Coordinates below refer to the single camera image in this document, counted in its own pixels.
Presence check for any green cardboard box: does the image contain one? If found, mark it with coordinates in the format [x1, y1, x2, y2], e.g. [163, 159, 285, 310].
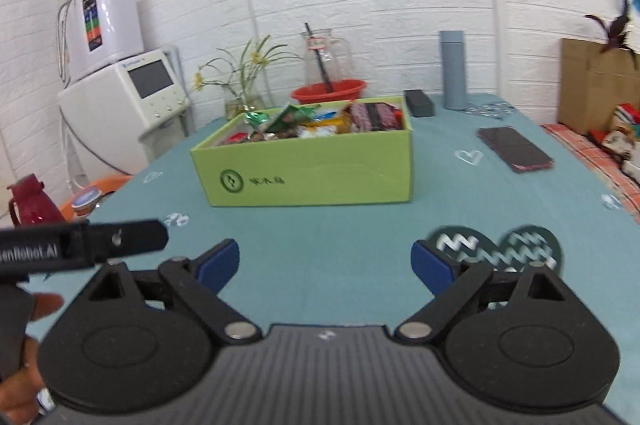
[190, 96, 415, 208]

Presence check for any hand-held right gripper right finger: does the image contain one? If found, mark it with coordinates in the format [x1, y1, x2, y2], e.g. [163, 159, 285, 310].
[394, 240, 577, 347]

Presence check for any smartphone with red case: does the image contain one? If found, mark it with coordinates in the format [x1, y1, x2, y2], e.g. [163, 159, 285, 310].
[477, 126, 555, 174]

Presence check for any round blue tin lid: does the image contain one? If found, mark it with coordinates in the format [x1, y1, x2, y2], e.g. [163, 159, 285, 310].
[69, 187, 104, 212]

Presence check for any orange plastic basin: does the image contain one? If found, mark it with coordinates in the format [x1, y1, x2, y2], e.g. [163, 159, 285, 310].
[59, 174, 134, 222]

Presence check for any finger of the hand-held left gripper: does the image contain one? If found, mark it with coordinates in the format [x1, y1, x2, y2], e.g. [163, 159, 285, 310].
[79, 218, 170, 264]

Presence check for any colourful doll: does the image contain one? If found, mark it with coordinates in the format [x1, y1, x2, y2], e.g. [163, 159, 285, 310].
[589, 103, 640, 162]

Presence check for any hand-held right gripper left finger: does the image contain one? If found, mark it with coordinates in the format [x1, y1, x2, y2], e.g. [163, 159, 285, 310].
[86, 238, 264, 347]

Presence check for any green snack packet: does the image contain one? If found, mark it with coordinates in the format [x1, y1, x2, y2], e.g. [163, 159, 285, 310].
[244, 104, 307, 132]

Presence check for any glass pitcher with black straw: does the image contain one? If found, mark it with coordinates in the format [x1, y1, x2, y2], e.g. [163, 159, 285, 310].
[300, 23, 354, 92]

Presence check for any grey blue thermos bottle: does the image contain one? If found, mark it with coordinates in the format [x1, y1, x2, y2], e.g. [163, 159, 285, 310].
[438, 30, 469, 110]

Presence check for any yellow flower plant in vase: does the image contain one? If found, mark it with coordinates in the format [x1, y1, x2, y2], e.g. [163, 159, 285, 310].
[192, 35, 289, 116]

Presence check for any small black box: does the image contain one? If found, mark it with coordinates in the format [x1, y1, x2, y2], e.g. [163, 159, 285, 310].
[403, 88, 435, 117]

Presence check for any dark purple plant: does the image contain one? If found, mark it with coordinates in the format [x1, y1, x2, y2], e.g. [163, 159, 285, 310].
[584, 0, 640, 72]

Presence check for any white appliance with screen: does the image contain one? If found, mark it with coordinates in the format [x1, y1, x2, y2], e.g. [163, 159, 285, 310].
[57, 48, 194, 192]

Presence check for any dark red snack packet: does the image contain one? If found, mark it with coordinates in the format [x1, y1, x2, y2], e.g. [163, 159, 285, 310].
[350, 101, 405, 132]

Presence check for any orange checkered tablecloth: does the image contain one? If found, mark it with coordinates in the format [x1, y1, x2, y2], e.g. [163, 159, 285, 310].
[542, 122, 640, 227]

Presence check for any yellow silver snack packet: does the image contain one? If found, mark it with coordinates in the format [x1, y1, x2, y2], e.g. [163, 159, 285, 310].
[299, 109, 353, 136]

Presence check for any brown cardboard box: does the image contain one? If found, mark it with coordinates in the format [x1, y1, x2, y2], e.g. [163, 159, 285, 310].
[557, 37, 640, 136]

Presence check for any person's left hand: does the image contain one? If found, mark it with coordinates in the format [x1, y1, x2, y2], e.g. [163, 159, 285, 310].
[0, 293, 65, 424]

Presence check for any red plastic basin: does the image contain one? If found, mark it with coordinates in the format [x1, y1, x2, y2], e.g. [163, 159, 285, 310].
[291, 78, 368, 105]

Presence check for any white wall water purifier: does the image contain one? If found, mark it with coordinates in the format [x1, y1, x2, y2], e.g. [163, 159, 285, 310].
[58, 0, 146, 84]

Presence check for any red thermos jug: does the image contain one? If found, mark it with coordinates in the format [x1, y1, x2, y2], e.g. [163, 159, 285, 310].
[7, 173, 66, 229]

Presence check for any teal printed tablecloth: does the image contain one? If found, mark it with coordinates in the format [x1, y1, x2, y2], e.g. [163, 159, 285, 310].
[22, 92, 640, 425]

